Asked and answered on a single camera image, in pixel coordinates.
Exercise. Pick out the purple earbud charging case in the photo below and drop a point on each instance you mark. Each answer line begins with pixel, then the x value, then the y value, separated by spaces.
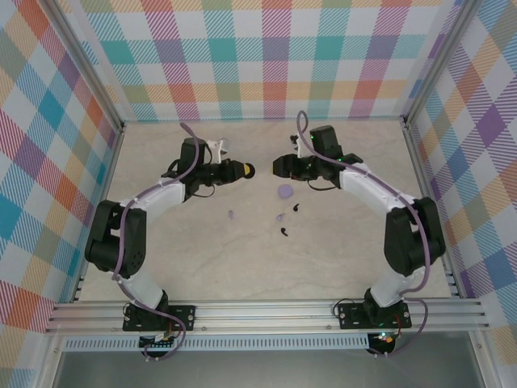
pixel 285 191

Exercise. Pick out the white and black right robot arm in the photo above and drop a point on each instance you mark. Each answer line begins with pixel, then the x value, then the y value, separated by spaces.
pixel 412 242

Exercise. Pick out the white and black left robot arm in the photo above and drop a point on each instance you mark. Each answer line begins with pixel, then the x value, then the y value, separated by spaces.
pixel 133 250

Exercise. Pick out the grey metal shelf panel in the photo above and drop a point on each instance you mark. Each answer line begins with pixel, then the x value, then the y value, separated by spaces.
pixel 262 369

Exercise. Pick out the aluminium left side rail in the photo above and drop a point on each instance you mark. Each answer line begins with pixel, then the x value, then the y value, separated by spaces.
pixel 110 161

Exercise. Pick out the aluminium right side rail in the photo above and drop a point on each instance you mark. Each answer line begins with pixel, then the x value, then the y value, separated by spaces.
pixel 421 161

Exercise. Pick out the aluminium left frame post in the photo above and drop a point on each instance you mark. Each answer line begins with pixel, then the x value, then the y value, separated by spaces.
pixel 87 60

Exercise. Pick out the aluminium frame post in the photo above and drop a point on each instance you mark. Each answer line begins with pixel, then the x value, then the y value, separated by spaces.
pixel 87 60
pixel 436 60

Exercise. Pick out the aluminium right frame post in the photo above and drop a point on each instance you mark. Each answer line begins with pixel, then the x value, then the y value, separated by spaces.
pixel 436 60

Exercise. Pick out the aluminium mounting rail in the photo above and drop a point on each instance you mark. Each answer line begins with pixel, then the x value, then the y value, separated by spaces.
pixel 262 315

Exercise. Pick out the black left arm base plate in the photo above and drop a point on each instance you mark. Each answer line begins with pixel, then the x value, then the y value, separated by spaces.
pixel 187 313

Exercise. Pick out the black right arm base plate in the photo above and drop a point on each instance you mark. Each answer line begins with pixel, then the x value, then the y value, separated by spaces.
pixel 349 315

